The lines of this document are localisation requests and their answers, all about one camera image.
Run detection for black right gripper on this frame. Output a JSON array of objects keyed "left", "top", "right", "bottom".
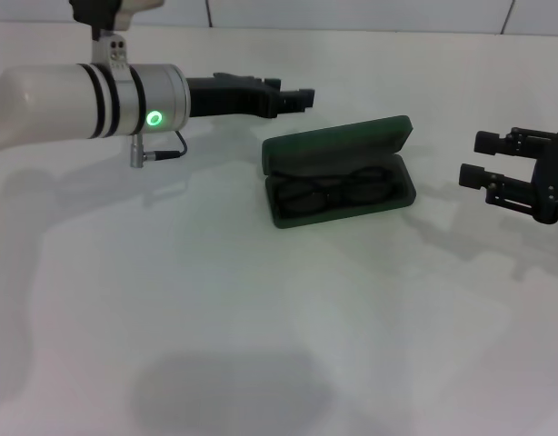
[{"left": 459, "top": 128, "right": 558, "bottom": 225}]

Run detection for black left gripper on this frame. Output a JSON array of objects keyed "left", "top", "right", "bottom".
[{"left": 185, "top": 72, "right": 317, "bottom": 121}]

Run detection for green glasses case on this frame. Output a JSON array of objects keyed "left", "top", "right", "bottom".
[{"left": 262, "top": 114, "right": 418, "bottom": 231}]

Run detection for black glasses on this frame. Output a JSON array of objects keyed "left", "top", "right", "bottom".
[{"left": 273, "top": 166, "right": 397, "bottom": 218}]

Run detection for black cable with silver plug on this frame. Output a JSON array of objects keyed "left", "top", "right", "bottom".
[{"left": 128, "top": 131, "right": 190, "bottom": 170}]

